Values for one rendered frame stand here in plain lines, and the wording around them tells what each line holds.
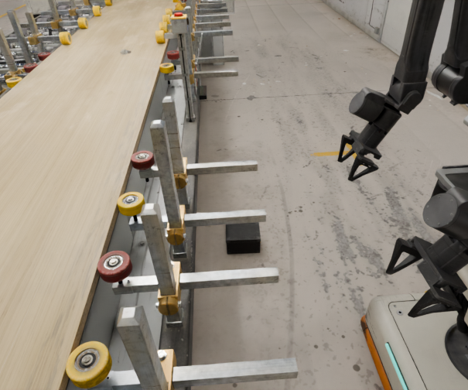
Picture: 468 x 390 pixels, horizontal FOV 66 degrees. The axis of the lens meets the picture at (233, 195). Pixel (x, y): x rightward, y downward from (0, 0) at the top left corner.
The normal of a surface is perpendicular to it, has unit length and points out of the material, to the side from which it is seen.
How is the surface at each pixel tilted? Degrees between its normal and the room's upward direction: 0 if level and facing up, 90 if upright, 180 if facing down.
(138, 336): 90
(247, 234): 0
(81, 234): 0
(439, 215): 58
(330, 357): 0
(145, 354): 90
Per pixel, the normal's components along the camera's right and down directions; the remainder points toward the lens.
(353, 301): -0.04, -0.79
